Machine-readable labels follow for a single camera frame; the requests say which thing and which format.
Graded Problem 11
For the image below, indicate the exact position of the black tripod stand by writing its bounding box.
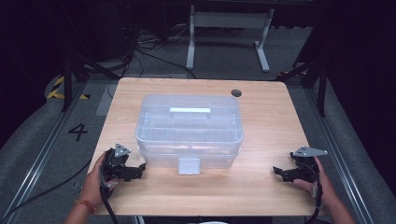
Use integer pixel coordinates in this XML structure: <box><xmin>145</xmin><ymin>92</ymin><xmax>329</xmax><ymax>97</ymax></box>
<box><xmin>276</xmin><ymin>18</ymin><xmax>331</xmax><ymax>118</ymax></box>
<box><xmin>60</xmin><ymin>0</ymin><xmax>120</xmax><ymax>113</ymax></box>

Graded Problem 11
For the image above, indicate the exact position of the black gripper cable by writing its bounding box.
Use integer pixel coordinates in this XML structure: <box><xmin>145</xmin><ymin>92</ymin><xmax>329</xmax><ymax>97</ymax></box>
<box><xmin>306</xmin><ymin>161</ymin><xmax>323</xmax><ymax>224</ymax></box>
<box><xmin>98</xmin><ymin>167</ymin><xmax>120</xmax><ymax>224</ymax></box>

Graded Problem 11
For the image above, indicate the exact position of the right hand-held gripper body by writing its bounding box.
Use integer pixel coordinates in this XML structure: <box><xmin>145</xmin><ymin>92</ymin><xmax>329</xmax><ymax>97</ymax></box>
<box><xmin>290</xmin><ymin>146</ymin><xmax>329</xmax><ymax>184</ymax></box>

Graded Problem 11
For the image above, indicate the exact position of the yellow black floor tape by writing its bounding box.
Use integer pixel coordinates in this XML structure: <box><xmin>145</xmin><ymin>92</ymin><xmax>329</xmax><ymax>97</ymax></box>
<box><xmin>46</xmin><ymin>76</ymin><xmax>92</xmax><ymax>101</ymax></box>

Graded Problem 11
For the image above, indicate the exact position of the grey metal table frame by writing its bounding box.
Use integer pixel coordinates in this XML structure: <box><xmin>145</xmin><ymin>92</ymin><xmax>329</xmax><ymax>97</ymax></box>
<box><xmin>185</xmin><ymin>4</ymin><xmax>276</xmax><ymax>73</ymax></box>

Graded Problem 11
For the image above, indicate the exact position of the person's left hand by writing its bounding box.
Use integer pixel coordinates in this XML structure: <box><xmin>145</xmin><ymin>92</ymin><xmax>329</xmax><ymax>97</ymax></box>
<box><xmin>79</xmin><ymin>151</ymin><xmax>120</xmax><ymax>209</ymax></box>

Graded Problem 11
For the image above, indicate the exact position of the tangle of black cables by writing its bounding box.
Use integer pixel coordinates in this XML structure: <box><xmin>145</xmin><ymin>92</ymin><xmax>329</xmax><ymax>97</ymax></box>
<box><xmin>106</xmin><ymin>18</ymin><xmax>197</xmax><ymax>97</ymax></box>

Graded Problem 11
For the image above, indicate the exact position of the orange beaded bracelet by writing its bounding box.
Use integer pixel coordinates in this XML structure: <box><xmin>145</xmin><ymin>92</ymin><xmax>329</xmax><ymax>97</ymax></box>
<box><xmin>73</xmin><ymin>199</ymin><xmax>97</xmax><ymax>215</ymax></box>

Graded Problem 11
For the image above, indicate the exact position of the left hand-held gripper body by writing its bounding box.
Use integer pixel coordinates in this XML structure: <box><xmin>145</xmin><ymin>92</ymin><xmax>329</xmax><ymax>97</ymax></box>
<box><xmin>101</xmin><ymin>143</ymin><xmax>133</xmax><ymax>185</ymax></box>

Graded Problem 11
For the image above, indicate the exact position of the black floor cable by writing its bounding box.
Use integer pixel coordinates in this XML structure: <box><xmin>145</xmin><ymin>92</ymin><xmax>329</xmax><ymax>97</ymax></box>
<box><xmin>0</xmin><ymin>157</ymin><xmax>94</xmax><ymax>222</ymax></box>

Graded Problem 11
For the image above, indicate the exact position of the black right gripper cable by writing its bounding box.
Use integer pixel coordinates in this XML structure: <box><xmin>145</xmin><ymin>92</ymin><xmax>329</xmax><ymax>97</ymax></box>
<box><xmin>306</xmin><ymin>161</ymin><xmax>323</xmax><ymax>224</ymax></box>

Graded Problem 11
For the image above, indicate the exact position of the grey metal floor rail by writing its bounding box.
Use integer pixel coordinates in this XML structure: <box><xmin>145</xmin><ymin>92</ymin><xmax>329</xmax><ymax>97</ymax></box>
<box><xmin>0</xmin><ymin>81</ymin><xmax>90</xmax><ymax>224</ymax></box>
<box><xmin>303</xmin><ymin>88</ymin><xmax>376</xmax><ymax>224</ymax></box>

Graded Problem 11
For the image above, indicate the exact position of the clear plastic storage box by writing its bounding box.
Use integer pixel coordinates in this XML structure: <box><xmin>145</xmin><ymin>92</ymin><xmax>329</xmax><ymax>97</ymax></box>
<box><xmin>134</xmin><ymin>93</ymin><xmax>245</xmax><ymax>175</ymax></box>

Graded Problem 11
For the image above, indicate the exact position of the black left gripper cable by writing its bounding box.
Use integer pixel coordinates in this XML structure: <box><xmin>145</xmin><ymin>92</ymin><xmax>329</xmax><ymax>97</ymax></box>
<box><xmin>98</xmin><ymin>167</ymin><xmax>120</xmax><ymax>224</ymax></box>

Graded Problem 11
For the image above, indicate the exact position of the person's right hand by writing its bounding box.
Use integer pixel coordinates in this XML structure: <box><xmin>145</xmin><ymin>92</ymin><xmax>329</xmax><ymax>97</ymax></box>
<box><xmin>292</xmin><ymin>156</ymin><xmax>340</xmax><ymax>208</ymax></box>

